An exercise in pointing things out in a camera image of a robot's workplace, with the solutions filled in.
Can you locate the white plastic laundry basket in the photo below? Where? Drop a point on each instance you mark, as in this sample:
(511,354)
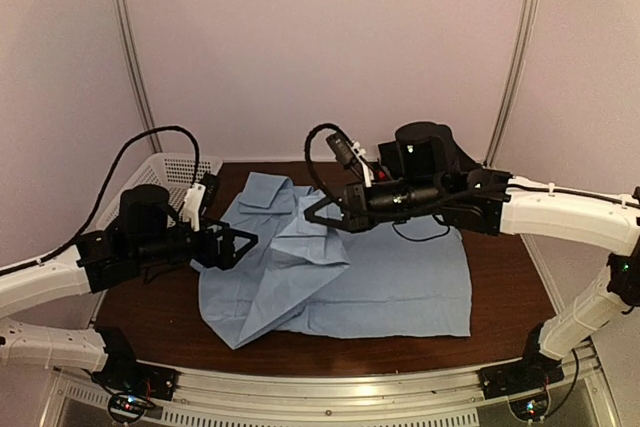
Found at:
(172,171)

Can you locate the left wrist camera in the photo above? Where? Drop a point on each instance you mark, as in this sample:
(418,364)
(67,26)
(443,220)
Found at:
(198,198)

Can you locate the aluminium frame post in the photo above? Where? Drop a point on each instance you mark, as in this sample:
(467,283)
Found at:
(524,31)
(132,62)

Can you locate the left aluminium frame post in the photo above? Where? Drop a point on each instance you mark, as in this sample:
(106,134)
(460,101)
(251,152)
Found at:
(132,62)

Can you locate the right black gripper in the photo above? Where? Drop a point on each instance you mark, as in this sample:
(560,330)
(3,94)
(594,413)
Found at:
(356,216)

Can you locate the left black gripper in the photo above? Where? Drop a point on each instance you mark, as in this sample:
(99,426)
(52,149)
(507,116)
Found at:
(207,256)

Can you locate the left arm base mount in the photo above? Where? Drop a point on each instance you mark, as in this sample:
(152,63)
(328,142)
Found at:
(136,394)

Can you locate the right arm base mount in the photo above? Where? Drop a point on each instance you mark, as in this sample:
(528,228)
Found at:
(525,387)

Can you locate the right aluminium frame post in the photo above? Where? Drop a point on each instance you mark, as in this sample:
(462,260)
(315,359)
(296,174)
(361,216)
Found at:
(524,31)

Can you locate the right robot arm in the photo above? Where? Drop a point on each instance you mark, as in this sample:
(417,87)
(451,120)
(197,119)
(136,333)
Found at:
(496,202)

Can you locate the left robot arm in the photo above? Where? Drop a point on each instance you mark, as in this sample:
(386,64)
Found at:
(94,263)

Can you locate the light blue long sleeve shirt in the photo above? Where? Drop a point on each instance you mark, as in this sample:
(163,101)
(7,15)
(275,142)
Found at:
(395,280)

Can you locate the front aluminium rail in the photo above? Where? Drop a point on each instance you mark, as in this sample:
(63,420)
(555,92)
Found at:
(446,397)

